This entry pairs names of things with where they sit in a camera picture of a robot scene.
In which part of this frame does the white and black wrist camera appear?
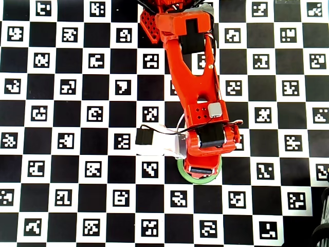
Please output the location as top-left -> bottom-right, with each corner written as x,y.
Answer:
135,125 -> 188,160

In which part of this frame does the black tripod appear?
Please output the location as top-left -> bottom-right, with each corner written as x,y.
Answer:
312,187 -> 329,247

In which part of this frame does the thick black plug cable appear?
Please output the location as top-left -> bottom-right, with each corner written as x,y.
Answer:
137,0 -> 157,14

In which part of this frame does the thin black camera cable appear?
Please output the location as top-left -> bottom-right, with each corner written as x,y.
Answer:
140,118 -> 244,136

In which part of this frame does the green ring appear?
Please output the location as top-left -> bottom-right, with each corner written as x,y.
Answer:
177,155 -> 223,185

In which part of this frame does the black white marker checkerboard mat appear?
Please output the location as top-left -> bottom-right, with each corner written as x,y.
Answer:
0,0 -> 329,245

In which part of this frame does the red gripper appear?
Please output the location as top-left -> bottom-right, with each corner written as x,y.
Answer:
183,122 -> 242,179

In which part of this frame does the red robot base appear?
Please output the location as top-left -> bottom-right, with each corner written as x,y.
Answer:
140,0 -> 180,44

